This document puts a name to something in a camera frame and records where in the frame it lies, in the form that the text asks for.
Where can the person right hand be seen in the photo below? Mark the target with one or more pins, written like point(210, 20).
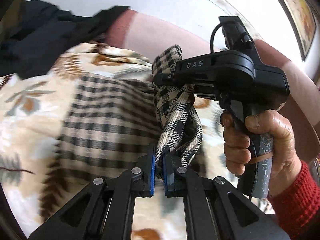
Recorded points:
point(261, 151)

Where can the large pink bolster pillow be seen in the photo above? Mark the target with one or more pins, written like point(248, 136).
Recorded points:
point(150, 36)

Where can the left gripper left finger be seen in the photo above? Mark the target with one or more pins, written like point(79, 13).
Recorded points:
point(104, 208)

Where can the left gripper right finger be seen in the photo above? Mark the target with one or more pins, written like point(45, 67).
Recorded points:
point(214, 208)

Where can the framed wall picture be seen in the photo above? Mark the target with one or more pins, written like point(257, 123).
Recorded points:
point(302, 22)

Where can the red knit sleeve forearm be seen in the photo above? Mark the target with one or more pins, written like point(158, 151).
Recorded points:
point(297, 207)

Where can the leaf pattern plush blanket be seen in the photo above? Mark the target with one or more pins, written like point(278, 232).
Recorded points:
point(32, 113)

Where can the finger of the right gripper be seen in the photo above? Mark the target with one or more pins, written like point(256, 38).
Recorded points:
point(163, 79)

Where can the black beige checkered garment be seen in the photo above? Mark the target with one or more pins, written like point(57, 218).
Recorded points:
point(116, 113)

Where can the black clothing pile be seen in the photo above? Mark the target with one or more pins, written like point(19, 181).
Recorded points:
point(45, 32)

